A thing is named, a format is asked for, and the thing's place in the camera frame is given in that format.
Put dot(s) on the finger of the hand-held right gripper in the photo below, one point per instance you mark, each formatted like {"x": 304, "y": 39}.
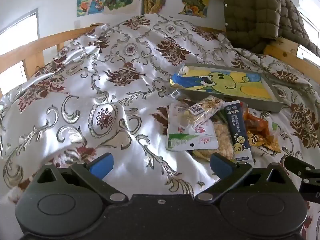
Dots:
{"x": 300, "y": 167}

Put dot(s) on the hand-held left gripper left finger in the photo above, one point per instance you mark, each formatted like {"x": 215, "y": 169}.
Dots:
{"x": 102, "y": 166}

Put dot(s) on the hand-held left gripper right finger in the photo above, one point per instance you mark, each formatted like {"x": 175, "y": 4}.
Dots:
{"x": 220, "y": 166}

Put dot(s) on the yellow snack packet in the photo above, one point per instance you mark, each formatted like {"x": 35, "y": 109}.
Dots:
{"x": 200, "y": 155}

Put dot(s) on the clear rice cracker packet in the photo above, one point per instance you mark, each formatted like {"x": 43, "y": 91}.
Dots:
{"x": 223, "y": 140}

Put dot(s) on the white pouch with green print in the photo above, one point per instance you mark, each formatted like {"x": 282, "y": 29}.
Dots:
{"x": 185, "y": 140}

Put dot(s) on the red-orange snack packet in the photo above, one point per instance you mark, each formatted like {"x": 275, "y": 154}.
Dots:
{"x": 257, "y": 125}

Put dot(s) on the labelled puffed rice packet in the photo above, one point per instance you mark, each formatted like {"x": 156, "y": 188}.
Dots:
{"x": 205, "y": 110}

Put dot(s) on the grey tray with frog painting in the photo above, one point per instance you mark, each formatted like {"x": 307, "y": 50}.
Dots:
{"x": 237, "y": 85}

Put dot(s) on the small white square device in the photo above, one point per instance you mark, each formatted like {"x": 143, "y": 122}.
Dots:
{"x": 175, "y": 94}

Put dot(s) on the floral printed blanket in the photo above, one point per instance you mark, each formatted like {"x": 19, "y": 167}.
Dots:
{"x": 112, "y": 67}

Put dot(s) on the clear plastic wrapper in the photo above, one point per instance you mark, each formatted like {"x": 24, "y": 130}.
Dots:
{"x": 183, "y": 70}

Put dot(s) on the wide bright window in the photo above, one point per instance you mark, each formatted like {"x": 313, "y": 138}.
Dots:
{"x": 310, "y": 30}

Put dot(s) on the olive quilted jacket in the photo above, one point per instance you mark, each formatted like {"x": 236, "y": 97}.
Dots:
{"x": 250, "y": 10}

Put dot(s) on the wooden bed frame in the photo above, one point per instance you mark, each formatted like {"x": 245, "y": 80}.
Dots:
{"x": 32, "y": 47}

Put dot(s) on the bright window with white frame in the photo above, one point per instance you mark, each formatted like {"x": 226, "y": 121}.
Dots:
{"x": 17, "y": 32}

